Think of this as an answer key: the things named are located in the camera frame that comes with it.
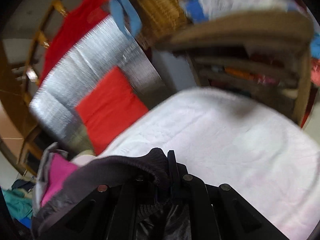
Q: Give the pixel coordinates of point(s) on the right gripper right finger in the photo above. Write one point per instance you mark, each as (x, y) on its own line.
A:
(217, 212)

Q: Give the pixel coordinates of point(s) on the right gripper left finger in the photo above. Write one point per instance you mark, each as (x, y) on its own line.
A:
(109, 214)

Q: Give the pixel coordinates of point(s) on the black puffer jacket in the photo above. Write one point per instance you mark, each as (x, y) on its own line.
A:
(158, 216)

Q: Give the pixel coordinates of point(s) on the pink folded garment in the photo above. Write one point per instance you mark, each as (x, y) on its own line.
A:
(59, 170)

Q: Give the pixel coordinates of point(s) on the white terry bed cover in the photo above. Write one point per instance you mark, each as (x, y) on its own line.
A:
(227, 138)

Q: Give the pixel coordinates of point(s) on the blue garment on floor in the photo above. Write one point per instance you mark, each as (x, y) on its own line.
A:
(26, 221)

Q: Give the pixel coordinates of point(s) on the grey garment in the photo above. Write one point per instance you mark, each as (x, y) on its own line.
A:
(42, 177)

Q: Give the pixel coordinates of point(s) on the teal garment on floor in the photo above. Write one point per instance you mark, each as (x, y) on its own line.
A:
(18, 205)

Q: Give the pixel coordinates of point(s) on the red cushion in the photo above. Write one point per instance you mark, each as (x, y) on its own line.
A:
(109, 109)

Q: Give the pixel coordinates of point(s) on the silver grey blanket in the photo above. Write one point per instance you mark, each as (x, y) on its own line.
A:
(78, 72)

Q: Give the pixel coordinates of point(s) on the wooden shelf unit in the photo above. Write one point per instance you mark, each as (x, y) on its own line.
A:
(263, 54)

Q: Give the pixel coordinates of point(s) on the red blanket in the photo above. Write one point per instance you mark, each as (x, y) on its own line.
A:
(76, 24)

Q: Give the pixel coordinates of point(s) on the blue cloth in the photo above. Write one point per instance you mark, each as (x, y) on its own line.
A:
(125, 17)

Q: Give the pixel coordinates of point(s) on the wicker basket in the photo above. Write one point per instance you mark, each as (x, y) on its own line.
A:
(160, 19)

